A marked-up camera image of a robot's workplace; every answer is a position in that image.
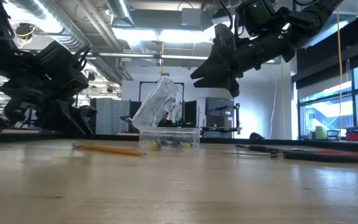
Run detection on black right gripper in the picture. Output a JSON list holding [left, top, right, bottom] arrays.
[[190, 30, 296, 98]]

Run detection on black wire basket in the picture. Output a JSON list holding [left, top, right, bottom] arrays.
[[326, 129, 341, 141]]

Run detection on clear plastic supply box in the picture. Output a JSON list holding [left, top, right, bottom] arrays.
[[131, 75, 201, 150]]

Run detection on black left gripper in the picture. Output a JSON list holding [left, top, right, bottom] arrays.
[[3, 77, 88, 136]]

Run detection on red and black scissors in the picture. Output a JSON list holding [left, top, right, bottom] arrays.
[[222, 148, 358, 164]]

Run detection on black ceiling mounted device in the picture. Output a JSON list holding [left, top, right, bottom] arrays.
[[14, 22, 37, 41]]

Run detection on black machine on stand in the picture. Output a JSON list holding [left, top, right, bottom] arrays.
[[204, 96, 242, 138]]

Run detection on yellow-green cup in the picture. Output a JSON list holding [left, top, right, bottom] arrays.
[[314, 125, 328, 141]]

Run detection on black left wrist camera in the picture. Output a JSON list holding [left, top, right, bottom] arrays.
[[76, 105, 98, 127]]

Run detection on grey ceiling box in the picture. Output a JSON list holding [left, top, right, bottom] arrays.
[[181, 7, 202, 27]]

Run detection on person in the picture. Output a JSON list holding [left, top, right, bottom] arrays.
[[158, 111, 173, 128], [23, 105, 34, 128]]

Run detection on grey partition cabinet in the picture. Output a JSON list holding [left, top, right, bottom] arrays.
[[88, 98, 142, 135]]

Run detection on long ceiling light strip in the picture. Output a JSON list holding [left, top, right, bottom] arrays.
[[85, 52, 211, 62]]

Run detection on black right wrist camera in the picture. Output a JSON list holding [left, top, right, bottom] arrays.
[[213, 23, 237, 54]]

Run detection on orange pencil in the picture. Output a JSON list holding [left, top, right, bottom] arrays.
[[72, 142, 147, 157]]

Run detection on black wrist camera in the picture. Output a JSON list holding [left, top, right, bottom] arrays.
[[213, 23, 237, 54], [76, 105, 98, 127]]

